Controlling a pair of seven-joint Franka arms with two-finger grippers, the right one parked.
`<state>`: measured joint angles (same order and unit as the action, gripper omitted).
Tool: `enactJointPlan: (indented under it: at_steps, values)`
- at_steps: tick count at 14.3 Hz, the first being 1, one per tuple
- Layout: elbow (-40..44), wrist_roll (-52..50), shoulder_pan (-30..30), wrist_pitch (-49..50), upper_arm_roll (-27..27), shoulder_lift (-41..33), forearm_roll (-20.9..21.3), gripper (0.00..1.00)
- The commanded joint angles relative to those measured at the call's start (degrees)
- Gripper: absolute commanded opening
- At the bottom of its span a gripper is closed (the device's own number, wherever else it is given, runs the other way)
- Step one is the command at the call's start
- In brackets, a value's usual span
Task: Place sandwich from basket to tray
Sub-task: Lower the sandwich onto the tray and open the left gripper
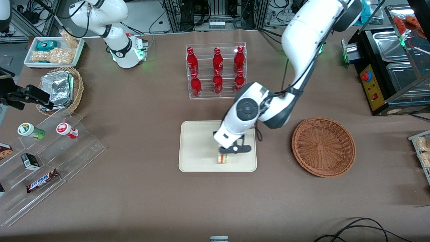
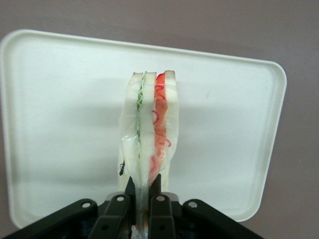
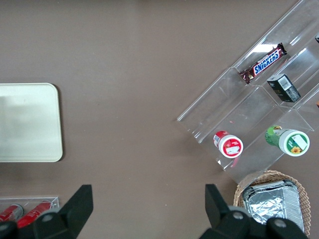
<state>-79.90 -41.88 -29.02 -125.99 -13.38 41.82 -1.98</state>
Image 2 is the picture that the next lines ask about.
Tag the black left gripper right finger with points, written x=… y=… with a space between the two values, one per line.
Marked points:
x=160 y=214

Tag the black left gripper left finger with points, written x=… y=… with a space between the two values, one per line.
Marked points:
x=117 y=214

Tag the triangle sandwich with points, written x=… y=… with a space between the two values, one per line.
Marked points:
x=147 y=112

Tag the cream rectangular tray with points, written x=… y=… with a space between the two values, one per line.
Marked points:
x=62 y=99

